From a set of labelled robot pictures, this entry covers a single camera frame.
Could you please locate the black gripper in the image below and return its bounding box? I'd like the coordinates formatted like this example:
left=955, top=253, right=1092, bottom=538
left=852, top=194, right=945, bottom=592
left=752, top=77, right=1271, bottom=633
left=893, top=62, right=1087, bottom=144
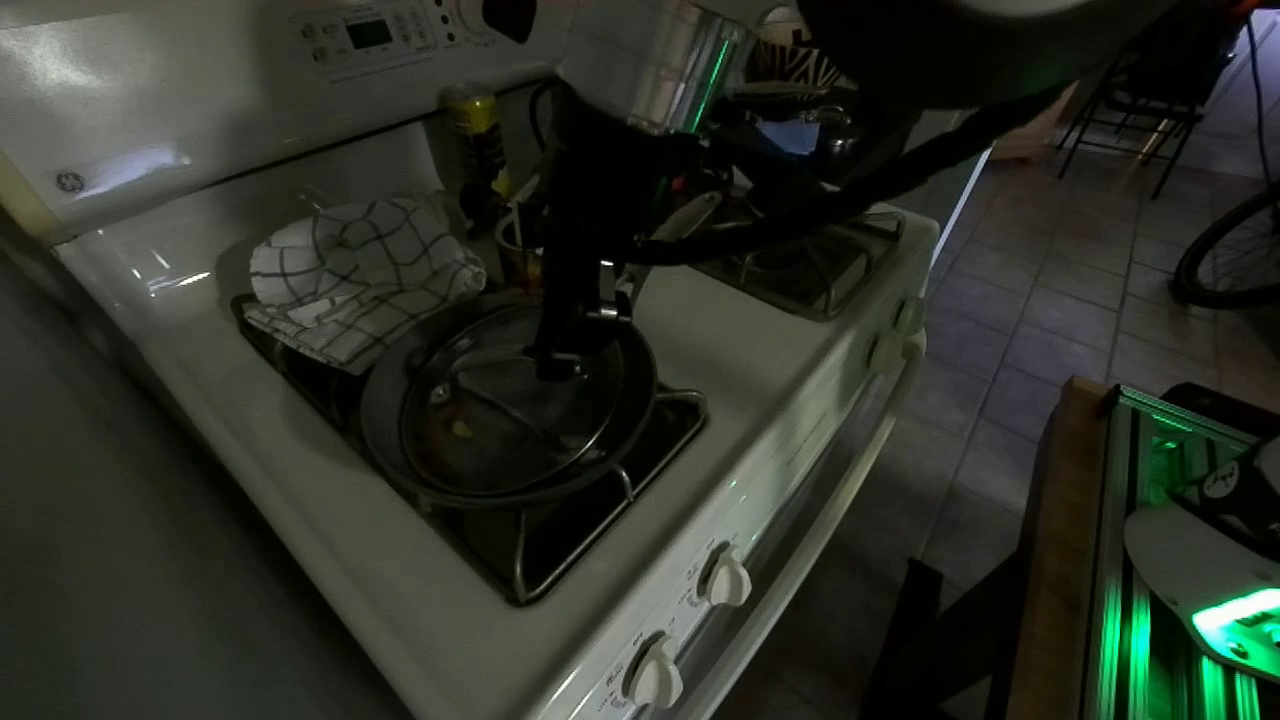
left=530, top=93, right=683, bottom=383

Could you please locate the clear glass pot lid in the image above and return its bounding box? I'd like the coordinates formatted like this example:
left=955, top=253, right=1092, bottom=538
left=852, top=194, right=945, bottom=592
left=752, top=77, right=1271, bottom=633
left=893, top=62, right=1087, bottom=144
left=403, top=309, right=629, bottom=496

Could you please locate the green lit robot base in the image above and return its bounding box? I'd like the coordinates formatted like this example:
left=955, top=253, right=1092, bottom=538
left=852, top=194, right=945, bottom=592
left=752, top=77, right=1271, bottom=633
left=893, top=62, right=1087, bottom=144
left=1083, top=383, right=1280, bottom=720

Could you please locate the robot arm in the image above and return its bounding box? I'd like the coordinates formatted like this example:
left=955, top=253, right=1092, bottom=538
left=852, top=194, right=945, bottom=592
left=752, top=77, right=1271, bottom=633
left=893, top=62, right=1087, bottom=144
left=486, top=0, right=1176, bottom=382

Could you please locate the white checked tea towel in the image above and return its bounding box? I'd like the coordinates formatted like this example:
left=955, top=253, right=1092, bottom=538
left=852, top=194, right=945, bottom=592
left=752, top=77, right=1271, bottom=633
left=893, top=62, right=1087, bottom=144
left=245, top=199, right=487, bottom=375

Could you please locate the grey frying pan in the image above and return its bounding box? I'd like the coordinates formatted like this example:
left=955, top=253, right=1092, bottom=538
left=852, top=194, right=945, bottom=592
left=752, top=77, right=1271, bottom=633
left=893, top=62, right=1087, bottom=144
left=360, top=292, right=657, bottom=507

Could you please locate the white gas stove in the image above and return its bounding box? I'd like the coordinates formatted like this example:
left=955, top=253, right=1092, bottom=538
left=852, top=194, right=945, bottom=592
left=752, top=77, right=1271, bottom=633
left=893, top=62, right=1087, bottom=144
left=0, top=0, right=935, bottom=720

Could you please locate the dark bottle yellow cap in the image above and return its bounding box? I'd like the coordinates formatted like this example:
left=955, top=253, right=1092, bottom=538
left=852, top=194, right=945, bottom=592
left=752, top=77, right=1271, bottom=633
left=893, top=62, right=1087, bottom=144
left=448, top=93, right=512, bottom=238

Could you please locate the black front burner grate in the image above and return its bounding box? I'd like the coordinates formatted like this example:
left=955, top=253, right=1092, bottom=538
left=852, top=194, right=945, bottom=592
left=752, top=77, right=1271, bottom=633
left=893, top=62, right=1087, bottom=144
left=242, top=324, right=710, bottom=603

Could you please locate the black burner grate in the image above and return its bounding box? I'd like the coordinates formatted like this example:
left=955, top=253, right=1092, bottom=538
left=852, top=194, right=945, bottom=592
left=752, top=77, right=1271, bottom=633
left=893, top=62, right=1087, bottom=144
left=703, top=214, right=905, bottom=322
left=242, top=324, right=710, bottom=603

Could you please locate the black rear burner grate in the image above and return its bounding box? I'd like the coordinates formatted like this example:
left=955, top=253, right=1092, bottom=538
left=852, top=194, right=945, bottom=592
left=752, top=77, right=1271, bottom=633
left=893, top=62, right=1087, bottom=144
left=703, top=214, right=905, bottom=322

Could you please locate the stove knob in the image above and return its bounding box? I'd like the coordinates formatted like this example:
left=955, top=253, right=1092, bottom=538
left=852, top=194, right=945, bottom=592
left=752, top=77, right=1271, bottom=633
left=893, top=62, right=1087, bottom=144
left=625, top=633, right=683, bottom=708
left=695, top=546, right=752, bottom=607

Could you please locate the dish with blue items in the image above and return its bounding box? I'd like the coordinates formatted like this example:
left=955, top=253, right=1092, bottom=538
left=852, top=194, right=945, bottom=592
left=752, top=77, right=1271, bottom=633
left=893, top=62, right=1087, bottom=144
left=752, top=111, right=862, bottom=163

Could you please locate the front stove knob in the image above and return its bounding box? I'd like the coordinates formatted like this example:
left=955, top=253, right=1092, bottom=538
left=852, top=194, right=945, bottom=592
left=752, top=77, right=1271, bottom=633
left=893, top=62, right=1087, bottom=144
left=625, top=633, right=683, bottom=708

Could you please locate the zebra pattern basket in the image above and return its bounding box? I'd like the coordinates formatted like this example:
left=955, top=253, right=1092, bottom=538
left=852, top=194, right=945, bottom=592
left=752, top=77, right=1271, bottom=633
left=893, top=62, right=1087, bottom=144
left=743, top=7, right=844, bottom=88

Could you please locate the wooden board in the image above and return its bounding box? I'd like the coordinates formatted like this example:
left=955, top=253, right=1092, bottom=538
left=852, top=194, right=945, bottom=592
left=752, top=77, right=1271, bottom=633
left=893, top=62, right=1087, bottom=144
left=1006, top=382, right=1106, bottom=720

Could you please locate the black chair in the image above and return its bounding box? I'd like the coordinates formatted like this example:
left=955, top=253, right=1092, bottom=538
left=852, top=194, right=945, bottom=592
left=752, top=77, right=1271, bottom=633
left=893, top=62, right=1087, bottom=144
left=1057, top=0, right=1251, bottom=194

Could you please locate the bicycle wheel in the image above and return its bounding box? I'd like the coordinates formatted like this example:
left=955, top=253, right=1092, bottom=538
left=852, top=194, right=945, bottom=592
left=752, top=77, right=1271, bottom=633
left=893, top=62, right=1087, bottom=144
left=1174, top=183, right=1280, bottom=309

